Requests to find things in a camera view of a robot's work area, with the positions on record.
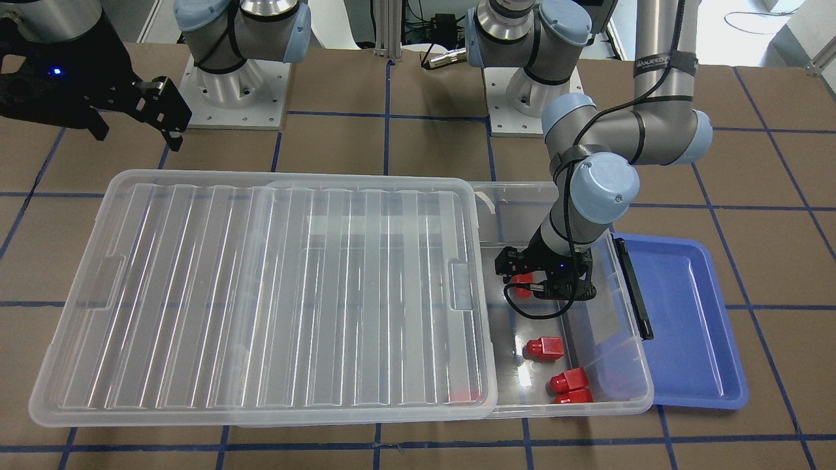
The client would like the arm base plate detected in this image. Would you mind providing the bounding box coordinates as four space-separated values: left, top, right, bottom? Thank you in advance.
177 57 292 131
483 67 583 138

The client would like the clear plastic box lid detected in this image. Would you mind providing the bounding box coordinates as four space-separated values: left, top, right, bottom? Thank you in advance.
29 170 498 426

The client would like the aluminium frame post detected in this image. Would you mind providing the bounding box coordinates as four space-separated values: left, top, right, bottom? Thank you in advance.
371 0 405 63

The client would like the blue plastic tray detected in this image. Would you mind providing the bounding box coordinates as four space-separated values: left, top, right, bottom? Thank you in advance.
615 233 749 410

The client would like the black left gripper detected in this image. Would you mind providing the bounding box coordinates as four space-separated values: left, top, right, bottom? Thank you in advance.
494 235 596 302

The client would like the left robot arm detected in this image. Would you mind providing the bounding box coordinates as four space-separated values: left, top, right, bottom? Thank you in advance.
465 1 713 301

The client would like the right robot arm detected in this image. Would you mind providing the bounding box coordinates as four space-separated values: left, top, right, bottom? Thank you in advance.
2 1 312 151

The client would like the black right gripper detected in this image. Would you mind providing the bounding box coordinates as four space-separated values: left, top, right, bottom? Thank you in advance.
2 13 192 152

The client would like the clear plastic storage box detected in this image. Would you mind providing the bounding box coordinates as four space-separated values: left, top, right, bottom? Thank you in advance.
225 181 654 428

